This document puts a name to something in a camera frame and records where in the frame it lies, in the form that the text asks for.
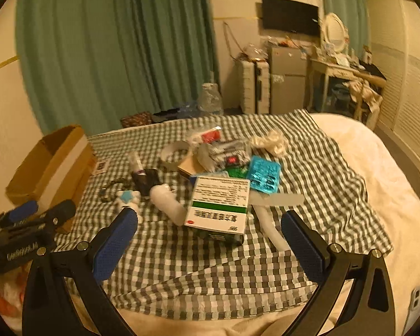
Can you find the white comb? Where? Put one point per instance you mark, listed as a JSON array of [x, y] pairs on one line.
[[280, 201]]

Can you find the grey crumpled plastic bag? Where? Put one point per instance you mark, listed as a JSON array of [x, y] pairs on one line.
[[224, 154]]

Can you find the small grey fridge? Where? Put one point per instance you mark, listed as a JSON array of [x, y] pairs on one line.
[[287, 84]]

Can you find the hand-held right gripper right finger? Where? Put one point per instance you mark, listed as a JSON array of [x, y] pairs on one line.
[[302, 248]]

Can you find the narrow green curtain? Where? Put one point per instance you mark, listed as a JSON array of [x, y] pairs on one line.
[[343, 7]]

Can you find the white toothpaste tube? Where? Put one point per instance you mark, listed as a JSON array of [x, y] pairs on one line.
[[135, 161]]

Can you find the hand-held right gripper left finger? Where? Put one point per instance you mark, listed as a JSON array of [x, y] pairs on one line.
[[115, 243]]

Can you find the green foil packet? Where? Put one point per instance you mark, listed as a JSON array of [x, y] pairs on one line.
[[236, 172]]

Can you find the white louvred wardrobe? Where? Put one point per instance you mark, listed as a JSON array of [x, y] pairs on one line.
[[409, 94]]

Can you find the small flat brown carton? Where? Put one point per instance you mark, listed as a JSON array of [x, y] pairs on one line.
[[189, 168]]

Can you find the orange white plastic bag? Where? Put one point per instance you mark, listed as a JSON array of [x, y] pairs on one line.
[[5, 301]]

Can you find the wooden chair with clothes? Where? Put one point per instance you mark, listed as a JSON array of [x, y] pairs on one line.
[[365, 94]]

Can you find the dark clothes pile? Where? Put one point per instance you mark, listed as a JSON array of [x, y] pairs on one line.
[[164, 115]]

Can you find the square code card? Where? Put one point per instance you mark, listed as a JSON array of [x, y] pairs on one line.
[[100, 167]]

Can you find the brown cardboard box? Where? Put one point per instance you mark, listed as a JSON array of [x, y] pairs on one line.
[[45, 175]]

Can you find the grey checkered cloth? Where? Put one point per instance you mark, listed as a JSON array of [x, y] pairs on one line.
[[203, 273]]

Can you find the black wall television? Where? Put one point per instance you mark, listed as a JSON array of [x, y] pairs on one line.
[[289, 15]]

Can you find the white oval mirror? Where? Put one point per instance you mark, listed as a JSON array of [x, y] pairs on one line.
[[334, 29]]

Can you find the clear bag with red packet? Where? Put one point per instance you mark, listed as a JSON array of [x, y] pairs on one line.
[[210, 135]]

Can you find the blue blister pack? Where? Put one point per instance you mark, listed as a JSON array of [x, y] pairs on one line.
[[264, 175]]

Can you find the clear water jug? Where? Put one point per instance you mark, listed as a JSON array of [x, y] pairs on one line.
[[210, 98]]

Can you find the white plastic strip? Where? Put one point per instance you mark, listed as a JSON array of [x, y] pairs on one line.
[[274, 229]]

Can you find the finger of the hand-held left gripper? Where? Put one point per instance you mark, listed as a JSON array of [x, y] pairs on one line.
[[57, 213], [21, 211]]

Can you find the white ribbed suitcase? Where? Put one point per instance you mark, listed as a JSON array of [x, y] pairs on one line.
[[250, 87]]

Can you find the pack of water bottles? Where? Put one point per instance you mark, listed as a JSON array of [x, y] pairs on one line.
[[189, 110]]

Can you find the small black pouch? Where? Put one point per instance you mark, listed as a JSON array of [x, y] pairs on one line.
[[147, 182]]

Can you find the wide green curtain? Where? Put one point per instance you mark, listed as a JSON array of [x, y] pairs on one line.
[[108, 42]]

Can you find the crumpled clear plastic bags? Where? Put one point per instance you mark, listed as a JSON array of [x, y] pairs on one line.
[[253, 53]]

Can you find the patterned brown bag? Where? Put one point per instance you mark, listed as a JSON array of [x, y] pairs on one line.
[[135, 119]]

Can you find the white vanity table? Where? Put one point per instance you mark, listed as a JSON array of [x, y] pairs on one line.
[[332, 68]]

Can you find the white tape roll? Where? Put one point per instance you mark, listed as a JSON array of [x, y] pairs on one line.
[[168, 155]]

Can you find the white green medicine box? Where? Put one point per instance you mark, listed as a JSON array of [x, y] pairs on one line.
[[217, 206]]

